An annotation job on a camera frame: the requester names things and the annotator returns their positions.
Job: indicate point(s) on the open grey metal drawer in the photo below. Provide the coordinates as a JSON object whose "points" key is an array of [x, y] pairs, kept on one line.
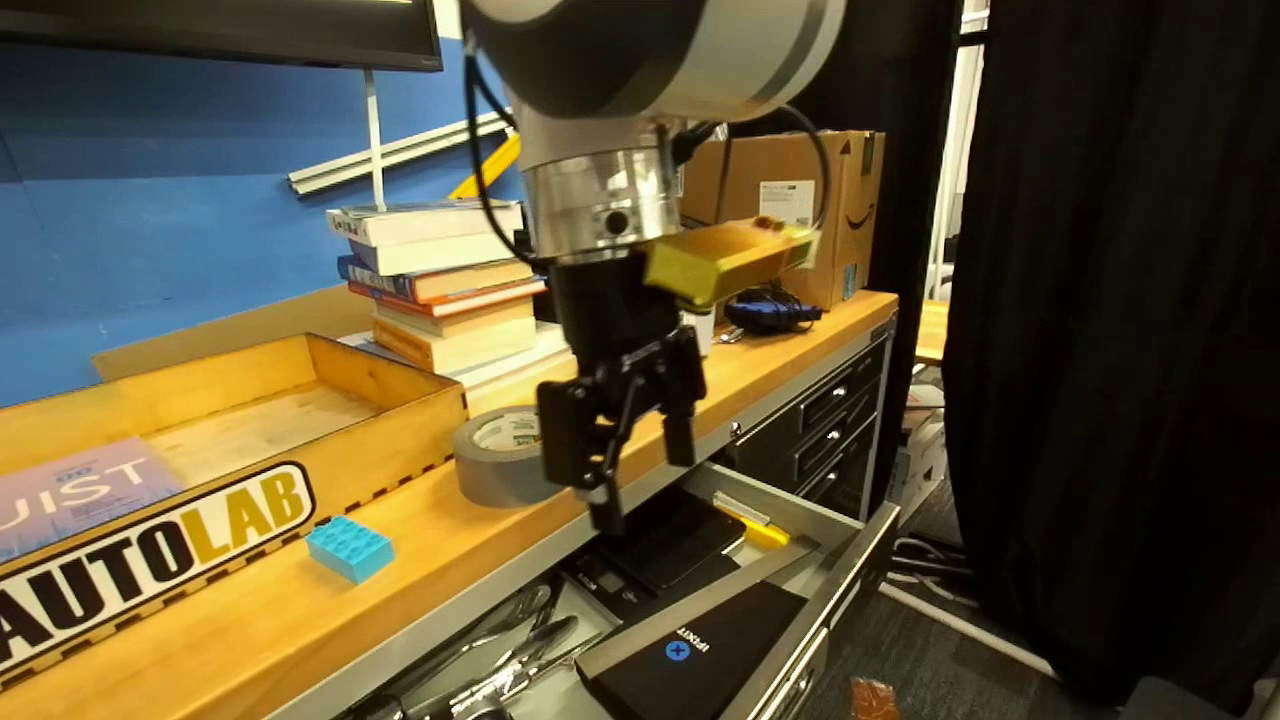
{"points": [[802, 587]]}

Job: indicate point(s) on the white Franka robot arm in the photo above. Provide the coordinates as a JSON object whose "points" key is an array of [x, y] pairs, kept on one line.
{"points": [[643, 54]]}

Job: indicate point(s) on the black and blue tool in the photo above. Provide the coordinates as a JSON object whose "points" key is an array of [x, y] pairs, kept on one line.
{"points": [[771, 313]]}

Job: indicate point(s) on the wooden tray with Autolab label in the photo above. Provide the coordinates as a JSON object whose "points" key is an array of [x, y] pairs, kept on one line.
{"points": [[243, 443]]}

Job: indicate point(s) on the yellow tool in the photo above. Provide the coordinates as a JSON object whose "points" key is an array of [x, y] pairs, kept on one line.
{"points": [[762, 533]]}

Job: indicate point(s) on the blue wall board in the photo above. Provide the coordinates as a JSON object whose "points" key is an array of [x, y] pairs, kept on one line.
{"points": [[160, 201]]}

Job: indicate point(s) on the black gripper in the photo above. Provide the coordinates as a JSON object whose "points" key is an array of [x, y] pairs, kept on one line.
{"points": [[609, 309]]}

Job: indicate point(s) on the long aluminium rail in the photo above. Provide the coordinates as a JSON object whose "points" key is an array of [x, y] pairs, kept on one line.
{"points": [[386, 154]]}

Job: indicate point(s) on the white book with blue spine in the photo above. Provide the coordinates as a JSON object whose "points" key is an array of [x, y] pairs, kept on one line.
{"points": [[433, 255]]}

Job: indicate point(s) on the black monitor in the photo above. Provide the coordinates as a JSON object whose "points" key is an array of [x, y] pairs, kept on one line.
{"points": [[214, 26]]}

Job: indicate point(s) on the red-brown book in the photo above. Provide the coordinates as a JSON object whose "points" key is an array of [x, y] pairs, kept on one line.
{"points": [[455, 297]]}

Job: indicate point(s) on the brown cardboard box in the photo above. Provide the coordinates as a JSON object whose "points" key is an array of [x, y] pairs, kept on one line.
{"points": [[840, 201]]}

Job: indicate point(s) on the orange book with blue spine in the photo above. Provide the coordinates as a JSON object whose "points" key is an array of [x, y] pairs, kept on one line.
{"points": [[443, 281]]}

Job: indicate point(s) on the wide white book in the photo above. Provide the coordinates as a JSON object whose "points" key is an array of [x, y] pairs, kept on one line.
{"points": [[513, 362]]}

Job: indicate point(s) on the metal hand tools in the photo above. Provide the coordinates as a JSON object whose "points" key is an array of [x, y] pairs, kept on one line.
{"points": [[481, 664]]}

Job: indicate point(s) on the black case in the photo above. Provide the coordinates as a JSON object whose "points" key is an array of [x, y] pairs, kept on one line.
{"points": [[675, 541]]}

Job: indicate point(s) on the orange object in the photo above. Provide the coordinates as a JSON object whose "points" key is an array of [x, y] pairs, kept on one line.
{"points": [[879, 696]]}

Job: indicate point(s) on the black notebook with blue circle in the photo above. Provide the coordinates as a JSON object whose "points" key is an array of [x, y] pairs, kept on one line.
{"points": [[693, 663]]}

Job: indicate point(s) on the yellow bar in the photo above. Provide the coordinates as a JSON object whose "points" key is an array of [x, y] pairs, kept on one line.
{"points": [[488, 165]]}

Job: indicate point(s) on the blue lego brick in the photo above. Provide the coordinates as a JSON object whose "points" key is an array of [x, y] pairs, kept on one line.
{"points": [[355, 549]]}

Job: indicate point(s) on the black tool cabinet drawers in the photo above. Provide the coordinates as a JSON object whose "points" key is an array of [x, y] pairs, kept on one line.
{"points": [[824, 427]]}

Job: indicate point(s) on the purple UIST booklet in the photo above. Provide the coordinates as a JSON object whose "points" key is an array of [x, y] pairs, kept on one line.
{"points": [[74, 495]]}

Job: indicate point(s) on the yellow wrist camera mount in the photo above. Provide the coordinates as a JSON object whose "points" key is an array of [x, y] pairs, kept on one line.
{"points": [[714, 261]]}

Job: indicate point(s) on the grey duct tape roll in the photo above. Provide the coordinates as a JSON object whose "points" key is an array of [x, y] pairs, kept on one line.
{"points": [[507, 460]]}

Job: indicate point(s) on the thin white rod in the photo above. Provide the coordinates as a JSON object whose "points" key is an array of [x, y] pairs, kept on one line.
{"points": [[375, 132]]}

